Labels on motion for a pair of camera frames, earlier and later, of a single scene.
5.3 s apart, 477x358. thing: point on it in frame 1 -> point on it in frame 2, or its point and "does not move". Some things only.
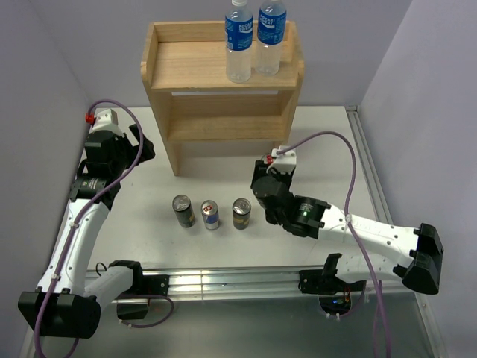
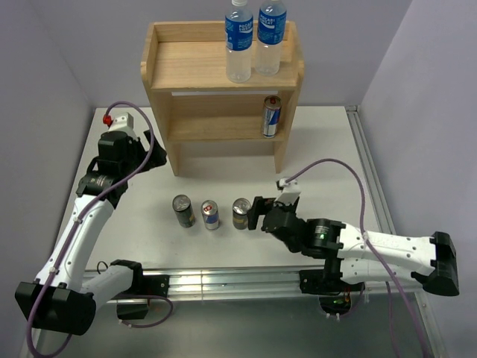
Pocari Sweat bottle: (271, 27) does not move
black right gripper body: (260, 168) -> (291, 206)
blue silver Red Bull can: (209, 209) does not move
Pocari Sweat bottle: (238, 41) does not move
